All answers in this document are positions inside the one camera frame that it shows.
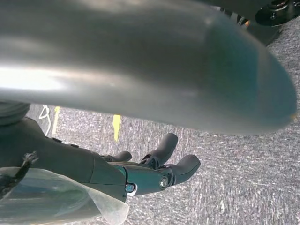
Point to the clear plastic film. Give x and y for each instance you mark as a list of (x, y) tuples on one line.
[(58, 205)]

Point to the dark robot lower body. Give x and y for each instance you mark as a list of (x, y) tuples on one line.
[(277, 12)]

